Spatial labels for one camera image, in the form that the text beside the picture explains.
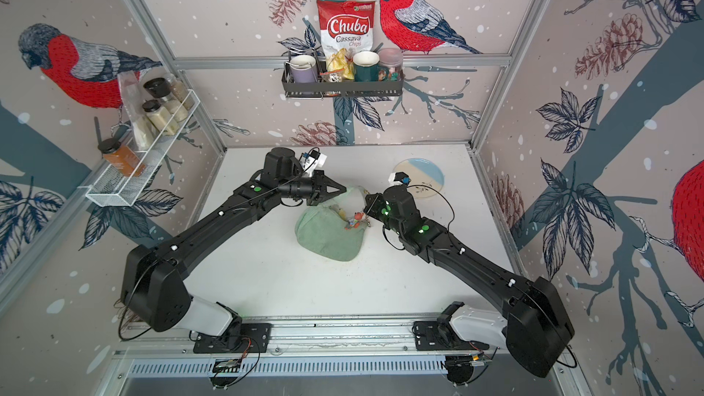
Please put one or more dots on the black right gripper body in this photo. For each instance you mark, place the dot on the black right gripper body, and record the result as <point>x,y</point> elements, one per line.
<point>379,211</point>

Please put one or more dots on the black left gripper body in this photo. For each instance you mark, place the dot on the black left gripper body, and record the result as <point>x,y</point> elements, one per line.
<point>297,189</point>

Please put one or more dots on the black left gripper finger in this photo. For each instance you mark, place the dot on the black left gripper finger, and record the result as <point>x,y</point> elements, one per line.
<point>319,198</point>
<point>325,185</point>

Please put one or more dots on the green fabric handbag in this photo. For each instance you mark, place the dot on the green fabric handbag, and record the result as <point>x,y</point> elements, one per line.
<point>321,229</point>

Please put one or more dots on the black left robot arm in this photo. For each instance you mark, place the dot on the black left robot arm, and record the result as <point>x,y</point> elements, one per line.
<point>153,285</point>

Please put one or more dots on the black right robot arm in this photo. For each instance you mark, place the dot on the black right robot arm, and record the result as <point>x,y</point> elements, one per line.
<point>538,328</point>

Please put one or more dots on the red Chuba chips bag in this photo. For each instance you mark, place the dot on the red Chuba chips bag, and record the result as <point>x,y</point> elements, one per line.
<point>346,25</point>

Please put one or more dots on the clear plastic bag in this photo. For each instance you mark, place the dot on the clear plastic bag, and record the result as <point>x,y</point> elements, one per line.
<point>132,99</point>

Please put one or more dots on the cream and blue plate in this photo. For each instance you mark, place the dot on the cream and blue plate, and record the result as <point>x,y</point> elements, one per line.
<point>425,179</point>

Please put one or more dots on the purple mug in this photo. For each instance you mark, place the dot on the purple mug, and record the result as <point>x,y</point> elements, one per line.
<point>303,69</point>

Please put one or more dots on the green mug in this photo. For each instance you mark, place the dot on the green mug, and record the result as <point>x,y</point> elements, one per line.
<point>367,67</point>

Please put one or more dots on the pink lidded jar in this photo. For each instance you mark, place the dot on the pink lidded jar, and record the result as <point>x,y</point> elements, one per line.
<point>390,64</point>

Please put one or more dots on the tall black lid spice jar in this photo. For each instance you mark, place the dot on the tall black lid spice jar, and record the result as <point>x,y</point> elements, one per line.
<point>160,89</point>

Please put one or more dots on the orange spice jar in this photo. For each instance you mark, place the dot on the orange spice jar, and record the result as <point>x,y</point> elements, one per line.
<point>122,158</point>

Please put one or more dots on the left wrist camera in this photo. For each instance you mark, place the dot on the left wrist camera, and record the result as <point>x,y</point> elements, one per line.
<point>312,160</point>

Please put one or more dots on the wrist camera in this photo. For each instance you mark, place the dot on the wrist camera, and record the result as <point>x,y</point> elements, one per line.
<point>399,178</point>
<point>312,160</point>

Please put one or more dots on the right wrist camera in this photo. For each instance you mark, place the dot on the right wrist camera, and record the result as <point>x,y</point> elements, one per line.
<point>399,178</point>

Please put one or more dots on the black wall shelf basket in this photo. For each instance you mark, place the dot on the black wall shelf basket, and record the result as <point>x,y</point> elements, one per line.
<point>338,89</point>

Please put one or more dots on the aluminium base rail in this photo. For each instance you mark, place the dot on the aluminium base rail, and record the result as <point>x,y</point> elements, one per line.
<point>374,334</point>

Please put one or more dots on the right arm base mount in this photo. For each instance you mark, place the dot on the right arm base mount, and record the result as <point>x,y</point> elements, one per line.
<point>439,334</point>

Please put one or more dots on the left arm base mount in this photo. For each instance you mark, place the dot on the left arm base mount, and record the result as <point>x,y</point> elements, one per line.
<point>238,338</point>

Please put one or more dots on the white wire wall rack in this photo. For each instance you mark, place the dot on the white wire wall rack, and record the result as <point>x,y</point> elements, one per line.
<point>114,188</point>

